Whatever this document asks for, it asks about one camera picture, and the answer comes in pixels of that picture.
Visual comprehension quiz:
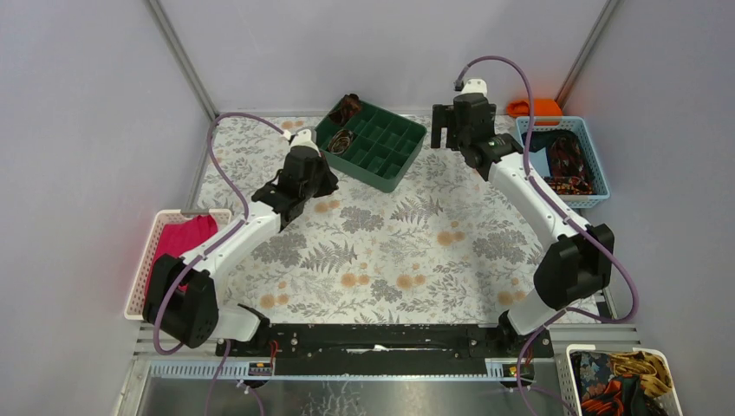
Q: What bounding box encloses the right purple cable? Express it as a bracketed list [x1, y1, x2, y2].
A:
[456, 55, 641, 416]

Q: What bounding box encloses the dark navy cloth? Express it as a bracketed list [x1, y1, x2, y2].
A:
[530, 129, 584, 178]

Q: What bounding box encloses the light blue plastic basket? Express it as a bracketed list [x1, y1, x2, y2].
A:
[516, 116, 611, 209]

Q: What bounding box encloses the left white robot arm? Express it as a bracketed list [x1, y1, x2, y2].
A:
[142, 146, 338, 356]

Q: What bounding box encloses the brown rolled tie back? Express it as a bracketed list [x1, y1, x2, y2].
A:
[328, 94, 363, 127]

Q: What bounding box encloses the floral tablecloth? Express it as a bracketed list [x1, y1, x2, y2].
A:
[224, 146, 543, 323]

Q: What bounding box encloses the colourful patterned tie in basket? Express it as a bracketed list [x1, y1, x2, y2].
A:
[544, 130, 595, 195]

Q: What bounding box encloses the orange cloth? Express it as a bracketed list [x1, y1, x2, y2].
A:
[506, 98, 563, 126]

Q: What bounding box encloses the orange black floral tie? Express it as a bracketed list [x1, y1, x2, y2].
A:
[570, 351, 651, 415]

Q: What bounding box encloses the green compartment organizer tray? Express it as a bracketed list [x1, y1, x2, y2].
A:
[315, 101, 427, 193]

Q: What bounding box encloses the gold yellow tie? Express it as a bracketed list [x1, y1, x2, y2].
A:
[610, 351, 674, 399]

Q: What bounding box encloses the magenta cloth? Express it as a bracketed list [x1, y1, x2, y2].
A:
[145, 215, 218, 296]

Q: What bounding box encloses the white basket bottom right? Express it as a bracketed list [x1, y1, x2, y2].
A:
[556, 344, 682, 415]

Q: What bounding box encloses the purple cable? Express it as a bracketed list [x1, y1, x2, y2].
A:
[456, 55, 641, 416]
[150, 112, 289, 416]

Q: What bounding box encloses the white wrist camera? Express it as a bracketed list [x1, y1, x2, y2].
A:
[281, 128, 320, 153]
[454, 78, 488, 97]

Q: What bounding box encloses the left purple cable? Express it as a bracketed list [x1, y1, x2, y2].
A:
[150, 112, 289, 416]

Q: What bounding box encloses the white basket left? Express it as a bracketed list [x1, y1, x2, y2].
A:
[124, 208, 232, 322]

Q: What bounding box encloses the white basket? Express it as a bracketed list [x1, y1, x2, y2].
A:
[124, 208, 232, 322]
[556, 344, 682, 415]

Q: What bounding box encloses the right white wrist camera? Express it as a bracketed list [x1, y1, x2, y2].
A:
[454, 78, 488, 97]

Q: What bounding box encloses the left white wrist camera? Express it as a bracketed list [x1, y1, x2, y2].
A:
[281, 128, 320, 153]

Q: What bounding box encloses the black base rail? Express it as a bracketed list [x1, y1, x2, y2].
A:
[216, 323, 528, 376]

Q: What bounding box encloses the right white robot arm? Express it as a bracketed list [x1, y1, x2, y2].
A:
[431, 93, 615, 357]

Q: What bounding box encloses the striped rolled tie in tray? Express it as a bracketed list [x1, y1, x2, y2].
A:
[327, 129, 355, 155]

